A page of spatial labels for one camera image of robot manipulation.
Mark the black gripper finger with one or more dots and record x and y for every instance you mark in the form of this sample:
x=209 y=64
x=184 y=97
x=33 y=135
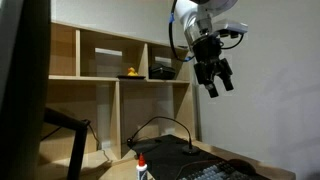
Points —
x=226 y=79
x=212 y=90

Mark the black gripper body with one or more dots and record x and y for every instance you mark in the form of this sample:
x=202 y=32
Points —
x=209 y=65

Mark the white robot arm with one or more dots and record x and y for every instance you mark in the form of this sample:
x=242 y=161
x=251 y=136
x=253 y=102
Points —
x=196 y=17

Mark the grey mechanical keyboard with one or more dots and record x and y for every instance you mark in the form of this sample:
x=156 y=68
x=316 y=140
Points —
x=217 y=170

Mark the black pouch case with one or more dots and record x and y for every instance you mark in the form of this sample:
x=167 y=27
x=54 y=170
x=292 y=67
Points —
x=159 y=71

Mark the yellow rubber duck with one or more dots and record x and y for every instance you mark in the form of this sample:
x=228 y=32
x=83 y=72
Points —
x=132 y=72

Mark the black desk mat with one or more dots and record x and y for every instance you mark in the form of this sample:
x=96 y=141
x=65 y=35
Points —
x=164 y=156

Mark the black plate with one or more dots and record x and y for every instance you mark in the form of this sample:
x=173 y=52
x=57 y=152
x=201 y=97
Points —
x=131 y=77

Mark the wooden shelf unit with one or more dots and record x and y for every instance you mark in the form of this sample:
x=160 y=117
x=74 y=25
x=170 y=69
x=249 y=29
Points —
x=83 y=84

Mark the white glue bottle red cap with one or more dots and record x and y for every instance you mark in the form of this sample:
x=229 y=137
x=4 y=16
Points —
x=141 y=168

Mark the black monitor stand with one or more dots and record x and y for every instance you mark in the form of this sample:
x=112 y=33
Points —
x=68 y=139

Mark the black computer monitor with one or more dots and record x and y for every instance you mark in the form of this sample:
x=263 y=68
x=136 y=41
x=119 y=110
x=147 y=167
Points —
x=25 y=32

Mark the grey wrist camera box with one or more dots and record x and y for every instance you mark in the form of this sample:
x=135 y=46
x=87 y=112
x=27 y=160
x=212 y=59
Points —
x=226 y=27

